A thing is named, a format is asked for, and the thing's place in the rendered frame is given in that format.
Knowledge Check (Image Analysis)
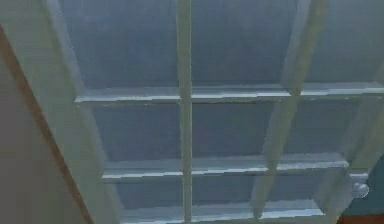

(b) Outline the white glass pane room door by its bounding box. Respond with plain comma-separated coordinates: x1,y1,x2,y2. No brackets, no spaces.
0,0,384,224

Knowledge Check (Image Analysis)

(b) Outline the silver round door knob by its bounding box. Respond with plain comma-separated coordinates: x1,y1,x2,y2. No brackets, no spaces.
351,181,370,200

